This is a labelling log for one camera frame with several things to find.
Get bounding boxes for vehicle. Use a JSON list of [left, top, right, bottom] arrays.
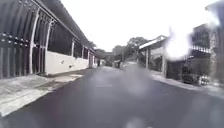
[[112, 59, 122, 69]]

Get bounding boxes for group of trees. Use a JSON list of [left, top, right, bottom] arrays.
[[88, 36, 149, 67]]

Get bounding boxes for dark grey asphalt road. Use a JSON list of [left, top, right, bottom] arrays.
[[0, 63, 224, 128]]

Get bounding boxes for building with pale roof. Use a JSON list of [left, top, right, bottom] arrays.
[[136, 34, 168, 76]]

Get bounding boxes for building with dark barred fence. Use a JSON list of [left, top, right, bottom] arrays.
[[0, 0, 99, 80]]

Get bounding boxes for grey concrete pavement strip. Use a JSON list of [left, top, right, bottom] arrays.
[[148, 69, 224, 96]]

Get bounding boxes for dark building with railing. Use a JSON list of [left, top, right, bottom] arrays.
[[165, 23, 213, 85]]

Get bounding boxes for pale concrete pavement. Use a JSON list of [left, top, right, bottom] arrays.
[[0, 68, 88, 118]]

